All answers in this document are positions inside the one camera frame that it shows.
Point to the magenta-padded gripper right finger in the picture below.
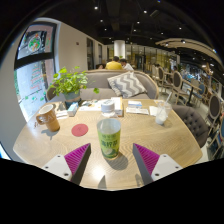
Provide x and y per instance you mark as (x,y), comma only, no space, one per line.
(148,160)

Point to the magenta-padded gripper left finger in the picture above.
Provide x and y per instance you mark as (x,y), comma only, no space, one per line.
(76,159)

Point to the clear green-label drink bottle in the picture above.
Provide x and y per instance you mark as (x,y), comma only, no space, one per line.
(108,136)

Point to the flat round red coaster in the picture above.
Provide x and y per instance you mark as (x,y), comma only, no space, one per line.
(80,130)

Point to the brown ceramic mug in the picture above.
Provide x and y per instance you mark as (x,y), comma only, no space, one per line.
(50,120)

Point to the clear plastic cup with straw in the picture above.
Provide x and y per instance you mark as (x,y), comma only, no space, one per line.
(162,115)

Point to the teal tissue pack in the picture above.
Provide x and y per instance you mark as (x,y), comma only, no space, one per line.
(72,109)

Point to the open printed booklet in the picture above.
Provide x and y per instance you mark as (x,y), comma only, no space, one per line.
(91,106)

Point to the small white blue box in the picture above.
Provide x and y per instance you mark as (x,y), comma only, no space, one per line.
(135,104)

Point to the dark tufted armchair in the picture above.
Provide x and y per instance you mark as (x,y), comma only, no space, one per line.
(193,121)

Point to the white carton box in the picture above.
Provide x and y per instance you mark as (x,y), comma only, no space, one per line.
(118,105)

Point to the green potted plant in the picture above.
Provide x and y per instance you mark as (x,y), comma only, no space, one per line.
(70,83)

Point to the grey white chevron pillow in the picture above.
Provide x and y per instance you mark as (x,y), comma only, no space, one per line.
(127,85)

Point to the grey curved sofa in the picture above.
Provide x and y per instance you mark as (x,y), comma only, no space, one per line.
(96,80)

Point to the group of dining chairs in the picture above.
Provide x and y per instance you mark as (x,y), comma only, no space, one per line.
(176,81)

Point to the person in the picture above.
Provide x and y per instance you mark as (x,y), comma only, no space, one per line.
(128,66)
(114,65)

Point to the group of ceiling lights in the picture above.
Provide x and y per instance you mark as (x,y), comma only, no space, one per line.
(145,11)

